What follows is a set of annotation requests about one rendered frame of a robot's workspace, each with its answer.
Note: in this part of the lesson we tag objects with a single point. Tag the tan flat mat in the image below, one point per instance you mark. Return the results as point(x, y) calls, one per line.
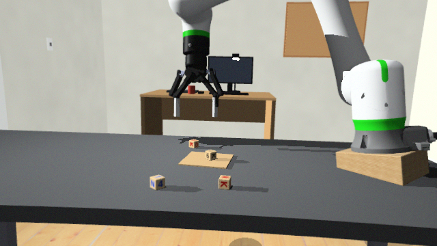
point(197, 159)

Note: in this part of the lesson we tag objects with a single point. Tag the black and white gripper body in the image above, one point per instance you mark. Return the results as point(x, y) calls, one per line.
point(195, 63)

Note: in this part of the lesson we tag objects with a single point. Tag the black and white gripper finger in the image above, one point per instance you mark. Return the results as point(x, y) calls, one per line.
point(175, 90)
point(215, 99)

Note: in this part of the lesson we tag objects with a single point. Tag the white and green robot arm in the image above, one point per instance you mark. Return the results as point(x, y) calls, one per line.
point(377, 87)

